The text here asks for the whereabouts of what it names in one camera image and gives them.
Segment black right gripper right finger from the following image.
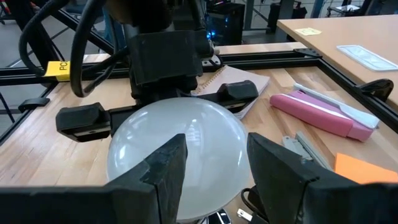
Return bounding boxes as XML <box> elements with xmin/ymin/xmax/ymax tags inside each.
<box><xmin>247</xmin><ymin>133</ymin><xmax>398</xmax><ymax>224</ymax></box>

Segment brown spiral notebook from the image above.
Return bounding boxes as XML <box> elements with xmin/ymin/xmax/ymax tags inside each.
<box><xmin>191</xmin><ymin>64</ymin><xmax>271</xmax><ymax>121</ymax></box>

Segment white rectangular desk plate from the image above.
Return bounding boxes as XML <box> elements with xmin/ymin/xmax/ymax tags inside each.
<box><xmin>336</xmin><ymin>45</ymin><xmax>398</xmax><ymax>72</ymax></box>

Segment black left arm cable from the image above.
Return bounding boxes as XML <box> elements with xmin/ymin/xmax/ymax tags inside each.
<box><xmin>70</xmin><ymin>0</ymin><xmax>133</xmax><ymax>99</ymax></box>
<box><xmin>17</xmin><ymin>0</ymin><xmax>71</xmax><ymax>78</ymax></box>

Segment orange sticky note pad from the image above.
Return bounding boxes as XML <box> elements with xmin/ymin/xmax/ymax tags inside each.
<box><xmin>334</xmin><ymin>152</ymin><xmax>398</xmax><ymax>185</ymax></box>

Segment white slim case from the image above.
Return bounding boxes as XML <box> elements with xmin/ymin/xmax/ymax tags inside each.
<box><xmin>294</xmin><ymin>82</ymin><xmax>381</xmax><ymax>130</ymax></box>

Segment grey stapler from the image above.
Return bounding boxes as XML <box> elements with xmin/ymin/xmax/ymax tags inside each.
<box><xmin>281</xmin><ymin>130</ymin><xmax>333</xmax><ymax>172</ymax></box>

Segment black lamp power cord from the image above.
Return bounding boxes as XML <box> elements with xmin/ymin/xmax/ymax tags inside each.
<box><xmin>238</xmin><ymin>186</ymin><xmax>271</xmax><ymax>224</ymax></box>

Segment pink case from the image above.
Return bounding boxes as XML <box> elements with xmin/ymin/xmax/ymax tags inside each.
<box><xmin>269</xmin><ymin>90</ymin><xmax>374</xmax><ymax>142</ymax></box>

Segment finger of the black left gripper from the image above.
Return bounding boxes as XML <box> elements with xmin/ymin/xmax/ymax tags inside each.
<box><xmin>55</xmin><ymin>101</ymin><xmax>112</xmax><ymax>144</ymax></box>
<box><xmin>216</xmin><ymin>80</ymin><xmax>259</xmax><ymax>110</ymax></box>

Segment yellow left cable tag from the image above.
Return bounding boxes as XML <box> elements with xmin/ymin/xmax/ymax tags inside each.
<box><xmin>43</xmin><ymin>60</ymin><xmax>72</xmax><ymax>82</ymax></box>

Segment large white flood lightbulb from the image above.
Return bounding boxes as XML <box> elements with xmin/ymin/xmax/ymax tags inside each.
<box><xmin>106</xmin><ymin>96</ymin><xmax>252</xmax><ymax>223</ymax></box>

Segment yellow sticky note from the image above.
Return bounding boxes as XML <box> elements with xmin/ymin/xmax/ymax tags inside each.
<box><xmin>294</xmin><ymin>27</ymin><xmax>323</xmax><ymax>37</ymax></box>

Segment black frame clamp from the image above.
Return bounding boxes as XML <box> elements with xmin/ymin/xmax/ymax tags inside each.
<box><xmin>17</xmin><ymin>97</ymin><xmax>51</xmax><ymax>114</ymax></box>
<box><xmin>356</xmin><ymin>78</ymin><xmax>395</xmax><ymax>103</ymax></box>

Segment neighbouring wooden desk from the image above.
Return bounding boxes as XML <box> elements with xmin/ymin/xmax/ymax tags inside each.
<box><xmin>276</xmin><ymin>14</ymin><xmax>398</xmax><ymax>108</ymax></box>

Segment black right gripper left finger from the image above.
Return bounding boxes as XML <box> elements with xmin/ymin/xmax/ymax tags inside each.
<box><xmin>0</xmin><ymin>133</ymin><xmax>189</xmax><ymax>224</ymax></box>

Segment black computer tower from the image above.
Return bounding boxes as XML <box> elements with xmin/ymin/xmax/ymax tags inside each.
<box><xmin>205</xmin><ymin>2</ymin><xmax>246</xmax><ymax>47</ymax></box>

